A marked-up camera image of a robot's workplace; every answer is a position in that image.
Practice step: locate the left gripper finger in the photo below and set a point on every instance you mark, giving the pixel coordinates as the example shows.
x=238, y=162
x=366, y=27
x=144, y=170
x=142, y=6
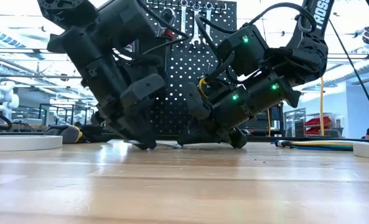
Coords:
x=145, y=135
x=122, y=130

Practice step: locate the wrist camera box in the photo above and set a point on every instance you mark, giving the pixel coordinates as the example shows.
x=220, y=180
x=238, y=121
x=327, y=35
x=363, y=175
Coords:
x=196, y=101
x=142, y=88

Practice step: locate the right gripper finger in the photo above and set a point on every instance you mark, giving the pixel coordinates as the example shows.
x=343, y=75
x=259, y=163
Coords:
x=199, y=135
x=237, y=138

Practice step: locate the black metal pegboard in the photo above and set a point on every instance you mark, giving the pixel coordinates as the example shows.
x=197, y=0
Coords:
x=184, y=62

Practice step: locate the black work glove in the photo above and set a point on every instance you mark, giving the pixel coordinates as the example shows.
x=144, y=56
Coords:
x=66, y=133

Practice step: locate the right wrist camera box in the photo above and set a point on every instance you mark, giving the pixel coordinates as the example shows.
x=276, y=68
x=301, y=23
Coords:
x=196, y=101

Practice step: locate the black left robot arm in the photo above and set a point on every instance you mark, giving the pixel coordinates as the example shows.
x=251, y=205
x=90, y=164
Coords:
x=87, y=56

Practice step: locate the red parts bin rack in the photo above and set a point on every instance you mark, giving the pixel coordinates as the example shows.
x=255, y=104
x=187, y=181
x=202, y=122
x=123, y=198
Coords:
x=319, y=123

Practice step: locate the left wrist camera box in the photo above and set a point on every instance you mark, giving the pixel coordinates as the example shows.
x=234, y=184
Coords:
x=142, y=88

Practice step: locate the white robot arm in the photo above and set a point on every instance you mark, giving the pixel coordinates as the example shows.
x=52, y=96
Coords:
x=5, y=99

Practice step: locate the black aluminium frame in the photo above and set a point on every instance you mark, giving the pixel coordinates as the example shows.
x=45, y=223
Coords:
x=296, y=138

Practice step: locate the chrome wrench rack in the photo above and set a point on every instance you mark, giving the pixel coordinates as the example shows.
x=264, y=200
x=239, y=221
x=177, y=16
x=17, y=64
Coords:
x=171, y=3

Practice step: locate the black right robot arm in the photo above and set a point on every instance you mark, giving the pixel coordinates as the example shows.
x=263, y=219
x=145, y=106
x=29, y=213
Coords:
x=308, y=56

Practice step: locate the black red-capped screwdriver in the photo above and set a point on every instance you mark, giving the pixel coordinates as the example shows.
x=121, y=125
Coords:
x=171, y=34

